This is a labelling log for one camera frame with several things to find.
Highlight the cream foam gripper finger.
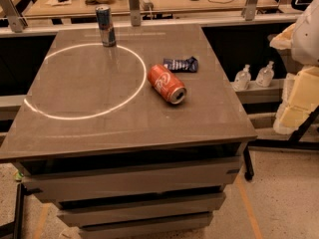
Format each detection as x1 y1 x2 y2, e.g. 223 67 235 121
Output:
273 66 319 134
270 23 295 50

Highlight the blue rxbar wrapper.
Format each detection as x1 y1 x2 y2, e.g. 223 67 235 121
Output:
163 57 198 73

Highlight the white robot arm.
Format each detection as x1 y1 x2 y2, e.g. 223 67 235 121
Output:
270 0 319 134

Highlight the orange soda can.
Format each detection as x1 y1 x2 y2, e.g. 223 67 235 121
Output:
148 64 186 105

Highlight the blue silver redbull can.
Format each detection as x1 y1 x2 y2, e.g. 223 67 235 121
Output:
96 4 116 47

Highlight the right sanitizer bottle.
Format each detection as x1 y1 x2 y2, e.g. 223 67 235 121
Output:
255 61 274 88

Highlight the sanitizer bottle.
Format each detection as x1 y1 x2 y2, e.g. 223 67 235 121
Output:
255 61 274 88
233 65 251 91

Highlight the left sanitizer bottle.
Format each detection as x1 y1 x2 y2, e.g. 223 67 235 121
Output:
233 65 251 91

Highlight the white power strip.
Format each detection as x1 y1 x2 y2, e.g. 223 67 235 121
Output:
140 0 154 11

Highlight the grey drawer cabinet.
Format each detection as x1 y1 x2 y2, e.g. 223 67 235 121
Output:
13 142 249 239

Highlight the right metal bracket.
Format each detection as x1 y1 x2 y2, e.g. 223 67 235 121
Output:
241 0 258 21

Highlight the metal bracket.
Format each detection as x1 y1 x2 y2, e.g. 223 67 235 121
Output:
241 0 258 21
129 0 141 26
0 0 27 33

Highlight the middle metal bracket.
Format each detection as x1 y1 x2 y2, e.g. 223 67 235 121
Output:
129 0 141 26

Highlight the left metal bracket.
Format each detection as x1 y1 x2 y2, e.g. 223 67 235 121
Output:
0 0 27 33

